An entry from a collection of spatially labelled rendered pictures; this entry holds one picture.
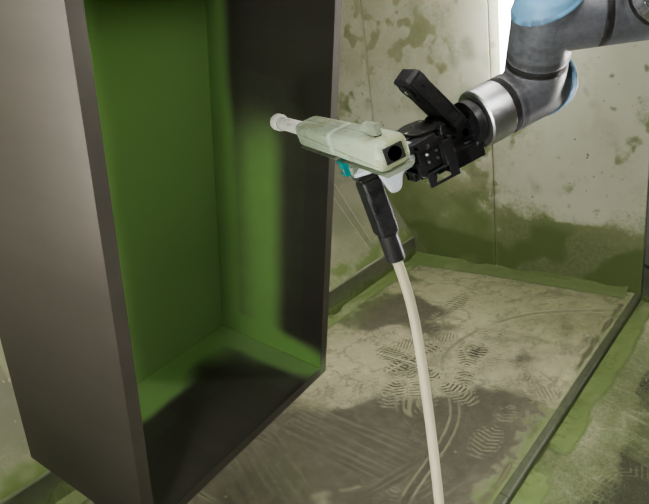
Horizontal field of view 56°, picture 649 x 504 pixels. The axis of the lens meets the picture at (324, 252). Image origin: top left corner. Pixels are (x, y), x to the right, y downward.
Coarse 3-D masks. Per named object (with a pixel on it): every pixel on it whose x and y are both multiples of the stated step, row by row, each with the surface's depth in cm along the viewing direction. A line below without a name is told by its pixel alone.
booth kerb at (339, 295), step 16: (384, 256) 302; (368, 272) 292; (384, 272) 303; (336, 288) 274; (352, 288) 284; (336, 304) 276; (32, 480) 176; (48, 480) 179; (16, 496) 172; (32, 496) 176; (48, 496) 180; (64, 496) 183
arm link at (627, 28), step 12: (612, 0) 79; (624, 0) 79; (636, 0) 77; (648, 0) 75; (612, 12) 80; (624, 12) 80; (636, 12) 78; (648, 12) 76; (612, 24) 80; (624, 24) 80; (636, 24) 80; (648, 24) 78; (612, 36) 82; (624, 36) 82; (636, 36) 82; (648, 36) 82
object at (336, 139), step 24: (288, 120) 108; (312, 120) 97; (336, 120) 91; (312, 144) 94; (336, 144) 84; (360, 144) 76; (384, 144) 73; (360, 168) 80; (384, 168) 74; (360, 192) 87; (384, 192) 86; (384, 216) 87; (384, 240) 89
